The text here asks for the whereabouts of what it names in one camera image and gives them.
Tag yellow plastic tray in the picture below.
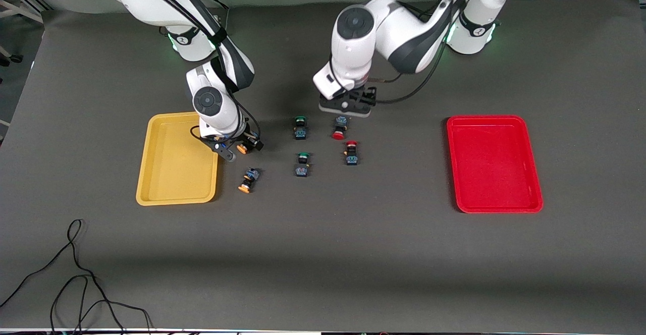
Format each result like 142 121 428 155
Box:
136 113 220 206

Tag red plastic tray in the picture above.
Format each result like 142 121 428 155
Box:
447 115 544 214

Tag black caster wheel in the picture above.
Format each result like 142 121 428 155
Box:
0 47 24 68

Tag black left arm wrist cable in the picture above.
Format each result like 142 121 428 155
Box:
371 0 485 105

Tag black right arm base cables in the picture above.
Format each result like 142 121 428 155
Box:
159 0 231 38

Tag loose thin black cable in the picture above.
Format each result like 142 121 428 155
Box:
0 218 153 335

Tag white metal frame bar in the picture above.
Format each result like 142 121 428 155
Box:
0 0 47 24

